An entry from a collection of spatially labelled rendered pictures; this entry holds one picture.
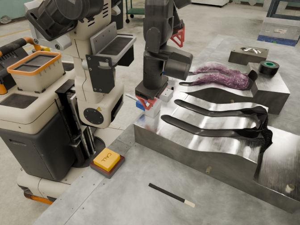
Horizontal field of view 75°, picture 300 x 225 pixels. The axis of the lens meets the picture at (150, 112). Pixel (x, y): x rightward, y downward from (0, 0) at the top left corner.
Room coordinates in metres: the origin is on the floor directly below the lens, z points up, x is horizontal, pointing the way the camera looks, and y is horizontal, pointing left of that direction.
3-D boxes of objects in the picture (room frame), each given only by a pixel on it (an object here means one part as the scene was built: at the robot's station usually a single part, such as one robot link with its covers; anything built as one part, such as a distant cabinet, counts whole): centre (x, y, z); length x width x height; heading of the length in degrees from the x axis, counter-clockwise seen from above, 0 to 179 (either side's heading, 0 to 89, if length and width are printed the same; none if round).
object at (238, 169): (0.46, -0.23, 0.87); 0.50 x 0.26 x 0.14; 59
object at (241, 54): (1.17, -0.62, 0.84); 0.20 x 0.15 x 0.07; 59
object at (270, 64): (0.82, -0.54, 0.93); 0.08 x 0.08 x 0.04
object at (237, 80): (0.81, -0.33, 0.90); 0.26 x 0.18 x 0.08; 77
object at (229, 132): (0.48, -0.22, 0.92); 0.35 x 0.16 x 0.09; 59
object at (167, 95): (0.65, -0.02, 0.89); 0.13 x 0.05 x 0.05; 60
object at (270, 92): (0.81, -0.33, 0.86); 0.50 x 0.26 x 0.11; 77
